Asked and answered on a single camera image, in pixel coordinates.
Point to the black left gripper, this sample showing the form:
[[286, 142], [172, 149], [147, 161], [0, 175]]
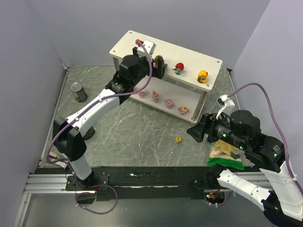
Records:
[[156, 68]]

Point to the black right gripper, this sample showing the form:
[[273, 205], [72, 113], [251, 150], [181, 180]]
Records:
[[204, 127]]

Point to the red cherry toy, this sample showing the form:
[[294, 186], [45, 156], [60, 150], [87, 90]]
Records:
[[179, 67]]

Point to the pink toy with green hat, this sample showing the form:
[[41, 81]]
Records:
[[183, 110]]

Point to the pink white toy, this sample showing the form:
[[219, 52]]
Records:
[[142, 93], [155, 96]]

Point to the pink toy with blue bows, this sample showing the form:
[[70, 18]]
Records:
[[169, 103]]

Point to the yellow duck burger toy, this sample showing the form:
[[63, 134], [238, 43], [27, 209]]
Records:
[[202, 76]]

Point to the olive brown pink toy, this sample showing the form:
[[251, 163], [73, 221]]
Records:
[[155, 64]]

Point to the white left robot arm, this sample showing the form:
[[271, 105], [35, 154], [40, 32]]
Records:
[[68, 133]]

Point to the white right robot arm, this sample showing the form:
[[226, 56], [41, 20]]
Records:
[[283, 204]]

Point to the small yellow blue toy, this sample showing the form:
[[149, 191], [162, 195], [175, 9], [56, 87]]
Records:
[[178, 140]]

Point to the green cassava chips bag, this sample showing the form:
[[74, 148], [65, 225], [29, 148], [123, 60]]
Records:
[[224, 154]]

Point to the small dark metal can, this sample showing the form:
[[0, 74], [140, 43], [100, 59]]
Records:
[[78, 92]]

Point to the brown snack packet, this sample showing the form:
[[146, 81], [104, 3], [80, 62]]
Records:
[[57, 160]]

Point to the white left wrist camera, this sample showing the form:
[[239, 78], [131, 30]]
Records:
[[148, 45]]

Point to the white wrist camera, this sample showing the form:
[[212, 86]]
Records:
[[226, 105], [148, 45]]

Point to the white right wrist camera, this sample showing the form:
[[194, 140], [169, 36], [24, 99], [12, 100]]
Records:
[[226, 105]]

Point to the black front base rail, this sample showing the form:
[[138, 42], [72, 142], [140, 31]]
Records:
[[147, 182]]

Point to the aluminium frame rail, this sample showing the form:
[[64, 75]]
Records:
[[45, 184]]

